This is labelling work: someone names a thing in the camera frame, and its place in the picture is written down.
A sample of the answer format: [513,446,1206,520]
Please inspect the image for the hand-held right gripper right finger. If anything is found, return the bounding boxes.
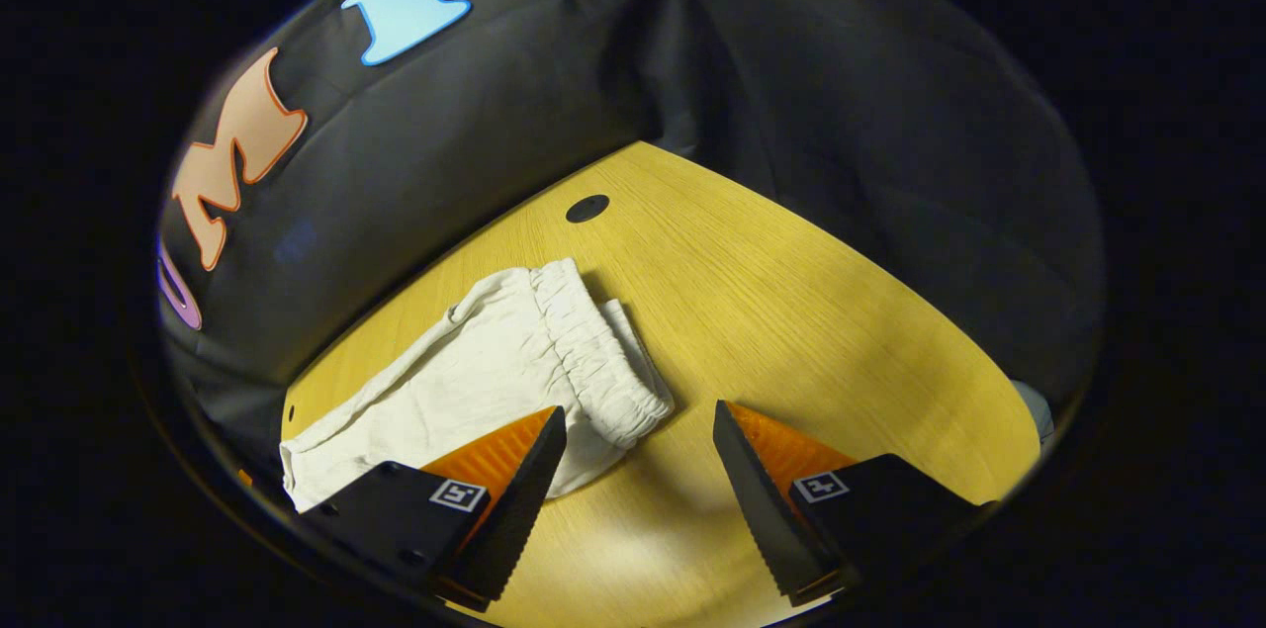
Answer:
[713,400,995,607]

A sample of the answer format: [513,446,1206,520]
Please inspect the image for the black backdrop cloth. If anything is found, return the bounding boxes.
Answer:
[153,0,1107,471]

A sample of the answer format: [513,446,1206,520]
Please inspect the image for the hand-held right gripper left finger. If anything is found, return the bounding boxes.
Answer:
[297,405,568,612]

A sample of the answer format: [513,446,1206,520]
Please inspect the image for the white jeans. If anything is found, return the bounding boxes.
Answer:
[279,258,677,513]

